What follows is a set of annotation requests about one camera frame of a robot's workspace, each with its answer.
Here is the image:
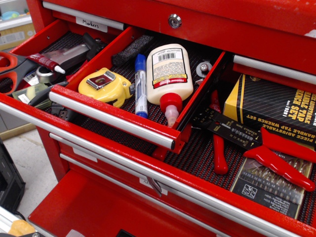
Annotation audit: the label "dark red glue tube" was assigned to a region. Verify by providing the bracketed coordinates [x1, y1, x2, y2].
[26, 53, 65, 74]

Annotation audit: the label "small red open drawer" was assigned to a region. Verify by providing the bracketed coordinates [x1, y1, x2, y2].
[49, 27, 226, 153]

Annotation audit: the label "white wood glue bottle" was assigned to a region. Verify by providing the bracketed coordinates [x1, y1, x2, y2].
[147, 43, 194, 127]

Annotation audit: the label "wide red open drawer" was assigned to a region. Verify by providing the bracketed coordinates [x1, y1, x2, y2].
[0, 19, 316, 237]

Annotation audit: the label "red metal tool chest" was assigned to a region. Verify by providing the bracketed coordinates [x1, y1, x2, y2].
[0, 0, 316, 237]

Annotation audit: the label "blue white marker pen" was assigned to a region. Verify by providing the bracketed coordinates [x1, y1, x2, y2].
[135, 54, 148, 119]

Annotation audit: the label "yellow tape measure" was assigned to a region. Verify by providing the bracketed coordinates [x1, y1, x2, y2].
[78, 68, 135, 108]

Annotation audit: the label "round metal washer bolt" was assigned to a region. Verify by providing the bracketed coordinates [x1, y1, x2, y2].
[196, 61, 213, 78]

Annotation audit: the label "black foam block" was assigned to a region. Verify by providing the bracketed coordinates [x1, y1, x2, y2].
[112, 35, 154, 66]

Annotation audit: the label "silver cabinet key lock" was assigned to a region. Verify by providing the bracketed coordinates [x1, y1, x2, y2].
[168, 14, 182, 29]

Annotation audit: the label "chrome ratchet wrench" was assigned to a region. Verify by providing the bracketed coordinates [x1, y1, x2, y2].
[36, 44, 89, 83]

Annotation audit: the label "drill bit set case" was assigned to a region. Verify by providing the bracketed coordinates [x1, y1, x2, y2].
[231, 158, 306, 219]

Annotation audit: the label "black yellow tap wrench box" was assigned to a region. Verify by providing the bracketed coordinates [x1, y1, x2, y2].
[223, 74, 316, 147]

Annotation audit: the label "green clear plastic case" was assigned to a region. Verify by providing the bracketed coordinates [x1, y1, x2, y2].
[12, 83, 52, 109]

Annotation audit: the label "black equipment box on floor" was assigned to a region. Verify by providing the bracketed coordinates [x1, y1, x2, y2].
[0, 140, 26, 212]

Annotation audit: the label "cardboard box in background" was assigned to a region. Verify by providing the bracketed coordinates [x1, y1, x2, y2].
[0, 23, 35, 50]

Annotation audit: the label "red handled pliers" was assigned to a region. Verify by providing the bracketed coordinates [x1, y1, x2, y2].
[210, 90, 228, 175]

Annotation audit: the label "black handled utility tool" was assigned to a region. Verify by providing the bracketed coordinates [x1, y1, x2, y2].
[83, 33, 107, 61]

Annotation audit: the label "red handled wire stripper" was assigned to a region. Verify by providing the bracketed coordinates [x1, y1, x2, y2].
[192, 108, 316, 192]

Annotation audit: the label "orange handled scissors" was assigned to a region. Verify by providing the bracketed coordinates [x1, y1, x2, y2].
[0, 51, 38, 96]

